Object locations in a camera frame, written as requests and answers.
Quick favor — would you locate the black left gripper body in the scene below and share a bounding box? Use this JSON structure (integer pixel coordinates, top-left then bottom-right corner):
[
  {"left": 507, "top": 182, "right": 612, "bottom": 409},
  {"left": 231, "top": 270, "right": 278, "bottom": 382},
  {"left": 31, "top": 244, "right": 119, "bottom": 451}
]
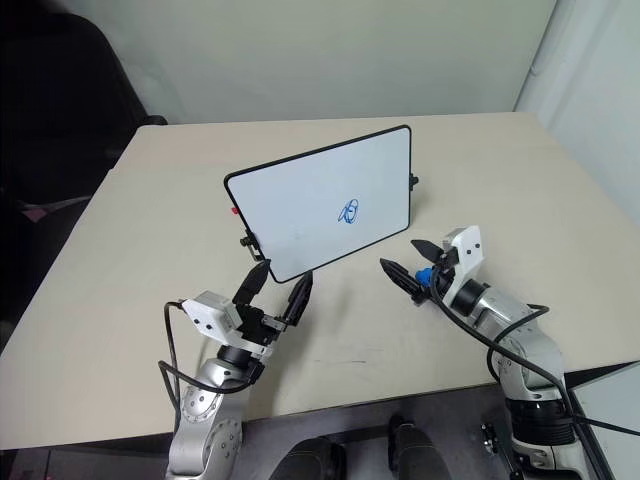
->
[{"left": 234, "top": 302, "right": 289, "bottom": 347}]

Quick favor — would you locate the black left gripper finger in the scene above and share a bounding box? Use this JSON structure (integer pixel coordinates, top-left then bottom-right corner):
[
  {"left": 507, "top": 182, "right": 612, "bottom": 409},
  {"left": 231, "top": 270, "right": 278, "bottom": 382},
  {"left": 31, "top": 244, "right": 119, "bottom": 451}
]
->
[
  {"left": 281, "top": 271, "right": 315, "bottom": 327},
  {"left": 232, "top": 259, "right": 272, "bottom": 306}
]

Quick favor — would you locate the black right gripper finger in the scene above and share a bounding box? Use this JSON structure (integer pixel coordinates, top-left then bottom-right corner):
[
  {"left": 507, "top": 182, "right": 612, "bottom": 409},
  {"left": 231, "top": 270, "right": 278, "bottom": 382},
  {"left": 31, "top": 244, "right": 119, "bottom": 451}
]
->
[
  {"left": 410, "top": 239, "right": 445, "bottom": 265},
  {"left": 380, "top": 257, "right": 424, "bottom": 305}
]

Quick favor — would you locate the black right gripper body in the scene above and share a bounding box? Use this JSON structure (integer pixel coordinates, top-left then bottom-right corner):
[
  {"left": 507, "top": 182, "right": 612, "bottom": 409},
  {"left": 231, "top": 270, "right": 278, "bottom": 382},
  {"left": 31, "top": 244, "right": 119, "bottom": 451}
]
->
[{"left": 419, "top": 246, "right": 460, "bottom": 303}]

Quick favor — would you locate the dark rounded shape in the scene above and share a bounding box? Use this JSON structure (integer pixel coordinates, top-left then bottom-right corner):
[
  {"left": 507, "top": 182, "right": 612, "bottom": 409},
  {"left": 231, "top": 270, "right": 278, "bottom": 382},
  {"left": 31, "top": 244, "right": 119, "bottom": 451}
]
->
[
  {"left": 271, "top": 434, "right": 347, "bottom": 480},
  {"left": 387, "top": 413, "right": 450, "bottom": 480}
]

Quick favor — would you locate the small black clamp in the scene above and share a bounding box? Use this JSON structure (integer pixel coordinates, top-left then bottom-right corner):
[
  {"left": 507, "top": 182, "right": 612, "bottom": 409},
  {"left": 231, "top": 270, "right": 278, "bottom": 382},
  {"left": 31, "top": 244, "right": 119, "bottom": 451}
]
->
[{"left": 479, "top": 422, "right": 502, "bottom": 452}]

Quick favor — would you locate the black-framed white board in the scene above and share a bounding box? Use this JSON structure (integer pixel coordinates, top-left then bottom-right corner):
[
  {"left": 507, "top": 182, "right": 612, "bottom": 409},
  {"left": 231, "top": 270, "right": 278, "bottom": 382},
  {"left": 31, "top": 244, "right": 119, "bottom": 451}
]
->
[{"left": 563, "top": 357, "right": 640, "bottom": 480}]

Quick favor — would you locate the black chair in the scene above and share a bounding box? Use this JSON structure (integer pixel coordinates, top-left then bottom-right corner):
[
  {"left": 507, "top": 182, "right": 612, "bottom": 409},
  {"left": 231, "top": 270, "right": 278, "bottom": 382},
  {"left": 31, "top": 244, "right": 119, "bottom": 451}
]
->
[{"left": 0, "top": 11, "right": 169, "bottom": 361}]

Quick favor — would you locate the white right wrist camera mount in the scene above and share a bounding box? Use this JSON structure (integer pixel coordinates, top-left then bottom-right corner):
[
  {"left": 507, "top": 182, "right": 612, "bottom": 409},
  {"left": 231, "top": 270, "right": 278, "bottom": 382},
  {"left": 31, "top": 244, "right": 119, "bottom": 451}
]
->
[{"left": 441, "top": 225, "right": 484, "bottom": 312}]

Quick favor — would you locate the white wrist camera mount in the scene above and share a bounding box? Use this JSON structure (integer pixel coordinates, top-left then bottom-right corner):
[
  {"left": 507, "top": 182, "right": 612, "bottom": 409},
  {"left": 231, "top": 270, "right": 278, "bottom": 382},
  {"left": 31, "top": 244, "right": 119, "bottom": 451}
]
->
[
  {"left": 441, "top": 225, "right": 484, "bottom": 312},
  {"left": 181, "top": 291, "right": 274, "bottom": 359}
]

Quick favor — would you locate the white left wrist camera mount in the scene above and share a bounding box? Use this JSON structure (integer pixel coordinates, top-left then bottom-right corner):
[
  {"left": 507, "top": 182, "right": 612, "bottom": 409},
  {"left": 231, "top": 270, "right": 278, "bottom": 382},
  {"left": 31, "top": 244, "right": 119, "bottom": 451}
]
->
[{"left": 181, "top": 291, "right": 274, "bottom": 359}]

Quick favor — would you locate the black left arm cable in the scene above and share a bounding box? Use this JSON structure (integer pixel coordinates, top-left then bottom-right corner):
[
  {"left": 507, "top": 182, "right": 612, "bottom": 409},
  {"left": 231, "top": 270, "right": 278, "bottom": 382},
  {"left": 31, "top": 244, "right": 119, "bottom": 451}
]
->
[{"left": 157, "top": 298, "right": 252, "bottom": 434}]

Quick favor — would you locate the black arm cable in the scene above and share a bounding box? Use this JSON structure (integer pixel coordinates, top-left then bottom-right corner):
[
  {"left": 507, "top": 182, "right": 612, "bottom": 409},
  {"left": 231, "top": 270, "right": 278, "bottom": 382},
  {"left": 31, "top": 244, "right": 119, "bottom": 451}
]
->
[
  {"left": 157, "top": 298, "right": 252, "bottom": 434},
  {"left": 430, "top": 268, "right": 640, "bottom": 435}
]

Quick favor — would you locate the white whiteboard with black frame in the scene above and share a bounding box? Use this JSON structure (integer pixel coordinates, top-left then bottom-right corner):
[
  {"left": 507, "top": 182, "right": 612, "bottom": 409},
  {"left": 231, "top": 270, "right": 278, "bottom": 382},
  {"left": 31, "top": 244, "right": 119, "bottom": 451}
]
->
[{"left": 223, "top": 124, "right": 413, "bottom": 284}]

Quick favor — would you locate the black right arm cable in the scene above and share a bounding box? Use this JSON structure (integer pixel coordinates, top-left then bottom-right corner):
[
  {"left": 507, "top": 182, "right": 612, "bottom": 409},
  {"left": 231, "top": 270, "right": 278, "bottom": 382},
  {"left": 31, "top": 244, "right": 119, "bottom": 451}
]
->
[{"left": 430, "top": 268, "right": 640, "bottom": 435}]

